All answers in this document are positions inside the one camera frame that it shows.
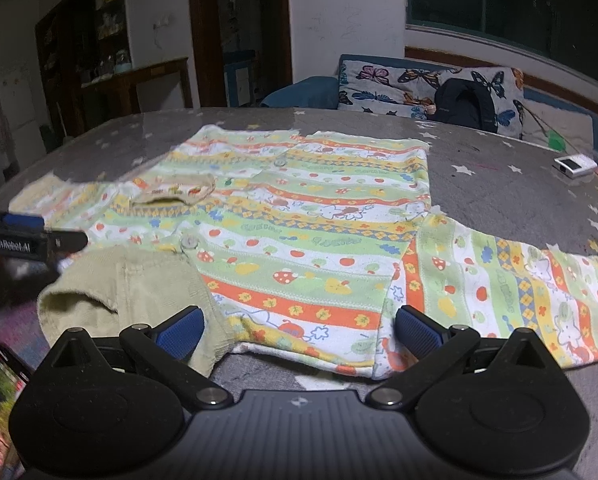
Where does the blue sofa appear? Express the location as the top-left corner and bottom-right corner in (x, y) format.
(259, 54), (598, 161)

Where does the dark wooden side table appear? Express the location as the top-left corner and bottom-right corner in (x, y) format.
(80, 56), (194, 117)

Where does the beige cushion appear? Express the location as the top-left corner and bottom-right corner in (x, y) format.
(523, 99), (594, 155)

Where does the dark wooden shelf cabinet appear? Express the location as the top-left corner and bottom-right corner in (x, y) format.
(34, 0), (130, 111)

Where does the colourful striped children's shirt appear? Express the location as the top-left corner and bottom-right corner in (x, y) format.
(9, 125), (598, 381)

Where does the grey star-print tablecloth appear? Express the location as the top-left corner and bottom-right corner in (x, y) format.
(0, 105), (598, 480)

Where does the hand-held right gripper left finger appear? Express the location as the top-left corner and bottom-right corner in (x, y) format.
(41, 305), (232, 408)

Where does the green fly swatter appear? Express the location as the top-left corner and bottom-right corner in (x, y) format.
(526, 110), (566, 152)

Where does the white refrigerator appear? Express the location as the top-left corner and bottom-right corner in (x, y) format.
(0, 64), (38, 137)

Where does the butterfly print cushion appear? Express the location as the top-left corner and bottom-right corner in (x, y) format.
(439, 66), (526, 141)
(338, 56), (442, 120)

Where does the small white device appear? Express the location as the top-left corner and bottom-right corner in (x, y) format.
(552, 154), (598, 181)

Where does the dark wooden door frame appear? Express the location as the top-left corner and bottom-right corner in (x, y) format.
(186, 0), (293, 109)

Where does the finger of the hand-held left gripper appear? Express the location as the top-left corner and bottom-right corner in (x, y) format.
(0, 210), (46, 231)
(48, 231), (88, 263)

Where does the dark window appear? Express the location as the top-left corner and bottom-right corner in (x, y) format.
(404, 0), (598, 84)

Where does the purple patterned cloth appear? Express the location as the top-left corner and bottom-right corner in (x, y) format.
(0, 302), (47, 361)

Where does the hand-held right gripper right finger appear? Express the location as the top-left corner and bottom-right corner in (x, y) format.
(366, 305), (564, 408)

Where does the black backpack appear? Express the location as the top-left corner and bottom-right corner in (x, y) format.
(430, 78), (500, 134)

